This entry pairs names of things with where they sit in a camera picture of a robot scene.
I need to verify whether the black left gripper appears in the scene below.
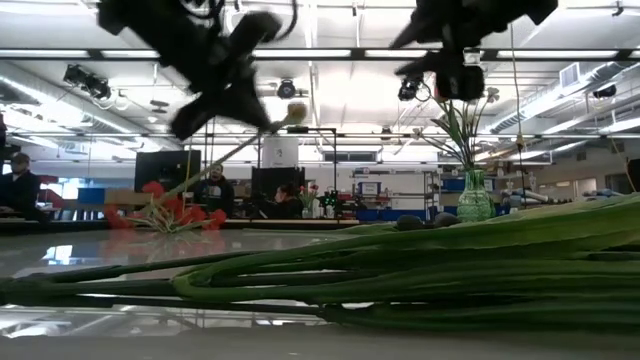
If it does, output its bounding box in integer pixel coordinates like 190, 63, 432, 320
192, 12, 284, 132

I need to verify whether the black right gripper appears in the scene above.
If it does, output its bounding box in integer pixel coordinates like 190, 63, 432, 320
389, 0, 531, 78

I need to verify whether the white artificial flower bunch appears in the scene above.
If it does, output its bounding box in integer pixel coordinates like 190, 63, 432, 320
412, 87, 501, 174

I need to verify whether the red artificial flower bunch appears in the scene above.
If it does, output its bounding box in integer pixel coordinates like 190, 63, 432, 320
102, 180, 229, 234
0, 192, 640, 334

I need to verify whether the distant vase with flowers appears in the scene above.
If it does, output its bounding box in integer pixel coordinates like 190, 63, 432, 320
298, 183, 321, 219

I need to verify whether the green glass vase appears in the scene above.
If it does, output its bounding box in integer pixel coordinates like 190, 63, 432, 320
455, 168, 496, 224

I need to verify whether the white cylindrical tank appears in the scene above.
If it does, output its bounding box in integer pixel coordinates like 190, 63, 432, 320
261, 137, 300, 169

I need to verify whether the small black monitor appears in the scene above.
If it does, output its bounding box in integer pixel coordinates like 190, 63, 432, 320
250, 166, 306, 214

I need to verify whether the person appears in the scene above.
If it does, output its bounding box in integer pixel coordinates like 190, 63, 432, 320
193, 163, 235, 217
0, 152, 42, 222
272, 183, 304, 220

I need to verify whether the large black monitor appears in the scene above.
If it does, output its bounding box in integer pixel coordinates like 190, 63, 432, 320
133, 149, 202, 194

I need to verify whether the cardboard box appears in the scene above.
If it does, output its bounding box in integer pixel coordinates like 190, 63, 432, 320
103, 188, 154, 206

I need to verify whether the white shelving unit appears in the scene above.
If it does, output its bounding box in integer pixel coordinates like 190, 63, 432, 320
352, 169, 436, 211

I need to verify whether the blue panel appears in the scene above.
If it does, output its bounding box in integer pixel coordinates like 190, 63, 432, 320
77, 187, 106, 205

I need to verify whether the red cart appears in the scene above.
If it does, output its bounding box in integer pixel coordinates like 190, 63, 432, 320
39, 174, 66, 209

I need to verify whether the black hanging cable pair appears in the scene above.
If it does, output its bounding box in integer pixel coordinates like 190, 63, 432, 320
202, 119, 217, 166

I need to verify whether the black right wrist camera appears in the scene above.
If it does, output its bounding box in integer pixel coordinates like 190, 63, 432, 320
433, 48, 487, 102

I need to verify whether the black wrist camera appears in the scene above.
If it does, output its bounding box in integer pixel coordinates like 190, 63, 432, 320
169, 92, 221, 142
433, 48, 487, 102

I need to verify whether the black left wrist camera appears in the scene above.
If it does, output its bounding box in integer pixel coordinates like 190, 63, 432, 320
169, 92, 221, 142

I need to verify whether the black metal frame stand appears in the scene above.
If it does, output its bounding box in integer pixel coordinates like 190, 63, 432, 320
257, 126, 338, 219

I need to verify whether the yellow hanging cable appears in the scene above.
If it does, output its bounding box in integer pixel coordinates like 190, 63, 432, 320
182, 142, 196, 207

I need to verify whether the brown hanging rope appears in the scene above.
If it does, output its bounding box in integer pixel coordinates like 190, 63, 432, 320
505, 22, 527, 209

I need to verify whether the black overhead frame beam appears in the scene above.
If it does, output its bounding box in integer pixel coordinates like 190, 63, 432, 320
0, 48, 640, 62

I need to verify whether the distant black frame beam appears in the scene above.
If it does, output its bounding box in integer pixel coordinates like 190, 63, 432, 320
9, 130, 640, 141

